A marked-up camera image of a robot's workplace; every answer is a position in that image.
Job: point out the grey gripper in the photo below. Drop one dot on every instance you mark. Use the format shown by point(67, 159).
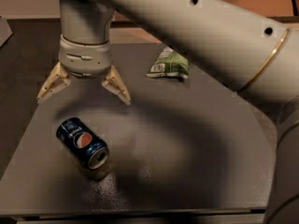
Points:
point(84, 57)

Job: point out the blue pepsi can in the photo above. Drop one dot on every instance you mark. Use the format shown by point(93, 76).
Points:
point(89, 149)

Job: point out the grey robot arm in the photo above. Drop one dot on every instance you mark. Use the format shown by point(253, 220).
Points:
point(256, 57)

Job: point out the green chip bag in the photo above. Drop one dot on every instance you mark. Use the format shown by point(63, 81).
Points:
point(169, 64)

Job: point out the grey object at left edge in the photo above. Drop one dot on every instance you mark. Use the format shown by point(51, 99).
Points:
point(5, 31)

